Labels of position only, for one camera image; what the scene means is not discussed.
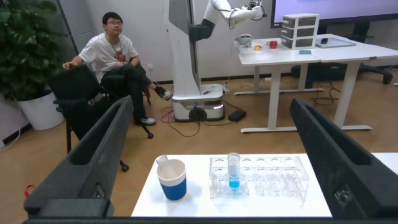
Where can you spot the small bread roll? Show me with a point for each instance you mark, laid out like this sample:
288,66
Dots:
257,47

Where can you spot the black computer mouse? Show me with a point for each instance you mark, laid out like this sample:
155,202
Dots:
324,40

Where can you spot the large wall display screen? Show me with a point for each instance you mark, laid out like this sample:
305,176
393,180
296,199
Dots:
326,9

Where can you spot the man in white t-shirt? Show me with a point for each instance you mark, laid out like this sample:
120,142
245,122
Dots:
109,53

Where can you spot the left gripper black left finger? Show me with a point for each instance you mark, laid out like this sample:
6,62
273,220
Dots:
81,183

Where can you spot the black office chair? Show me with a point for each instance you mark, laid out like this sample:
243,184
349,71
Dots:
74,84

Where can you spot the white plant pot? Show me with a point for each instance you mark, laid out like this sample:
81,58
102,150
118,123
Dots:
40,112

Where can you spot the red apple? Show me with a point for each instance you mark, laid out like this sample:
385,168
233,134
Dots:
273,44

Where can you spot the white humanoid robot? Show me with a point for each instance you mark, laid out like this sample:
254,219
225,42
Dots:
183,62

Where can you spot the large green leafy plant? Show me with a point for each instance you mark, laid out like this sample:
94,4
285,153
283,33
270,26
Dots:
25,46

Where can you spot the small teal box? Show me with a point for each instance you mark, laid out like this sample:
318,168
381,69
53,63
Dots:
305,52

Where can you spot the black power adapter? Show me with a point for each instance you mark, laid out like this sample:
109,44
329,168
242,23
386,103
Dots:
237,115

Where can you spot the white bowl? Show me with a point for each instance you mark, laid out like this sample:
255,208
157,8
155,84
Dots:
244,40

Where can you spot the white three-drawer organizer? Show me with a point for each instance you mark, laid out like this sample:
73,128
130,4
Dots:
300,31

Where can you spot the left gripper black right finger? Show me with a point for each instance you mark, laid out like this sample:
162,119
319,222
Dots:
348,180

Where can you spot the grey metal cabinet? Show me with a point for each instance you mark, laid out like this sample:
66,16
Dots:
77,18

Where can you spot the clear plastic test tube rack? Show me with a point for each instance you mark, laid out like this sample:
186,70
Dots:
273,183

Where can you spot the blue pigment test tube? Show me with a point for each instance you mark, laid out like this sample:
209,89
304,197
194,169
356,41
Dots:
234,180

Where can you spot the blue white paper cup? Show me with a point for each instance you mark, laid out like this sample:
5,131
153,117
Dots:
174,189

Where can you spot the red paper gift bag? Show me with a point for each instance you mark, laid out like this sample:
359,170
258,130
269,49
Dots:
29,186

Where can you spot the grey flat tray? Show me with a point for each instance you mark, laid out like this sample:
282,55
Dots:
337,43

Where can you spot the white standing desk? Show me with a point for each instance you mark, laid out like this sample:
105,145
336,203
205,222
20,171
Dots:
357,51
273,57

